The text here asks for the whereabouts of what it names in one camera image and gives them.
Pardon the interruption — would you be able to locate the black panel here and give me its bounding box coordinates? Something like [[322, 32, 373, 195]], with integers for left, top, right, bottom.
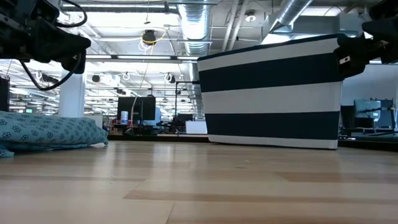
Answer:
[[0, 76, 10, 112]]

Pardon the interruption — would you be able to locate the white column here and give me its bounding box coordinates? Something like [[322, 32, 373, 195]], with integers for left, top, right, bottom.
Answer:
[[58, 71, 86, 118]]

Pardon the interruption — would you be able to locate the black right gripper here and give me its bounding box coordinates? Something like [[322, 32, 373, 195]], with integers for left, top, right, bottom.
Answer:
[[334, 33, 382, 79]]

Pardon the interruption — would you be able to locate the black hanging ceiling device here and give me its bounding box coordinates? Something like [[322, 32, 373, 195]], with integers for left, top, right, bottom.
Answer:
[[142, 29, 157, 47]]

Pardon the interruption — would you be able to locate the silver ribbed ventilation duct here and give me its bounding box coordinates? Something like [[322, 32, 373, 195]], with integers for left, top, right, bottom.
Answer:
[[177, 0, 215, 57]]

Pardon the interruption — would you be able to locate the white box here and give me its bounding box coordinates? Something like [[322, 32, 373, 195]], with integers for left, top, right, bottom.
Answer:
[[185, 120, 208, 135]]

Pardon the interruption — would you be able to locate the grey computer monitor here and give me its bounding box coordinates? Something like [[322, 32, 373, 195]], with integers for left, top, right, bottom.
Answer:
[[354, 98, 382, 122]]

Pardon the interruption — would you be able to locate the blue flower-patterned cloth pouch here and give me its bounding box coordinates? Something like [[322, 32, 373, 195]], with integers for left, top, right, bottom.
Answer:
[[0, 110, 109, 158]]

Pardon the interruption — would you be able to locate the smooth silver ventilation duct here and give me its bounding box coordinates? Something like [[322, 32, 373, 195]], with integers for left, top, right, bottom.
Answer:
[[269, 0, 313, 34]]

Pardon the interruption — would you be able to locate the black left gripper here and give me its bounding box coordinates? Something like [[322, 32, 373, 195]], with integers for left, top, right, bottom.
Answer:
[[30, 27, 91, 63]]

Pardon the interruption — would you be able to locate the black aluminium table frame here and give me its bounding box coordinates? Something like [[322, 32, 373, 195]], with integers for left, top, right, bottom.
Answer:
[[107, 133, 398, 152]]

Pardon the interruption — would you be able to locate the navy white striped fabric basket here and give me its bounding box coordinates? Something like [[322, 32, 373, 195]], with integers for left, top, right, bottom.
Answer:
[[197, 33, 344, 150]]

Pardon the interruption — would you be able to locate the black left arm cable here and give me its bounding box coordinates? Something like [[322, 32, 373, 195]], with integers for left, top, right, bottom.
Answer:
[[20, 52, 84, 91]]

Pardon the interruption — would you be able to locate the black computer monitor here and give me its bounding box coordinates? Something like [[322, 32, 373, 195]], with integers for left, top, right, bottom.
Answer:
[[117, 96, 156, 122]]

